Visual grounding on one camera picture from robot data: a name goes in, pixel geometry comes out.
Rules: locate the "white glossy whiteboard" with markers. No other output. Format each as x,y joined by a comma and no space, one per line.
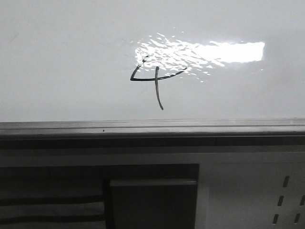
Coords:
83,60

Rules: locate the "grey metal whiteboard tray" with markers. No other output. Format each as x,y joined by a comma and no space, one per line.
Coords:
192,132

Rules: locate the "dark grey box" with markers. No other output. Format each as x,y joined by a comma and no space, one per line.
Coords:
154,206

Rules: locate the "white perforated metal panel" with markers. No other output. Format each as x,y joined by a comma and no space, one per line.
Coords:
256,196

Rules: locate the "dark slatted shelf frame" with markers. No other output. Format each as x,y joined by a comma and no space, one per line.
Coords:
76,197

